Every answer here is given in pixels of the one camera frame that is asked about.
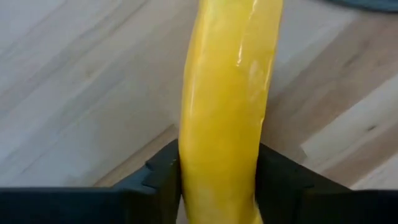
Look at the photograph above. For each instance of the yellow banana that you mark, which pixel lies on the yellow banana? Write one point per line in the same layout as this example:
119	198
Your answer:
227	109

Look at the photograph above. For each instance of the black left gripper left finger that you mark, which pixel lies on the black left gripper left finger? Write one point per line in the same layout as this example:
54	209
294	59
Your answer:
140	202

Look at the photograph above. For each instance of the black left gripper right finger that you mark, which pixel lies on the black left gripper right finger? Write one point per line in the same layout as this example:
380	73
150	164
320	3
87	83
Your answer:
295	202

